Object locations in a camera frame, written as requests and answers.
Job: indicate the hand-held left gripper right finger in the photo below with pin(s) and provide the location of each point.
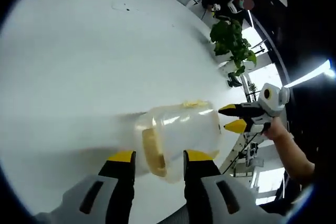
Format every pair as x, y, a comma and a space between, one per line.
225, 200

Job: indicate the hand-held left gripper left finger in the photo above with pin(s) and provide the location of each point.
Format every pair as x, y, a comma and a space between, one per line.
86, 197

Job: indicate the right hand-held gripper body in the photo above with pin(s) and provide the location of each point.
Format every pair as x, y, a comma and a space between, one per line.
274, 100

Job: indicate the clear container with yellow buckle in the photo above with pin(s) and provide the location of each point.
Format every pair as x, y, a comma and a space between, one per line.
183, 132

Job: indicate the person's right hand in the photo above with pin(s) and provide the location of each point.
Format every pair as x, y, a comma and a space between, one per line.
277, 129

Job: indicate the small black object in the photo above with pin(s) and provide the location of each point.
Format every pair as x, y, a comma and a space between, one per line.
234, 80

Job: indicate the curved ceiling light strip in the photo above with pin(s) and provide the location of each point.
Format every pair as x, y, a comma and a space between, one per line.
309, 74

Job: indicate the green potted plant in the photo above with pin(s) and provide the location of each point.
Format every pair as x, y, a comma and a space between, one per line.
231, 40

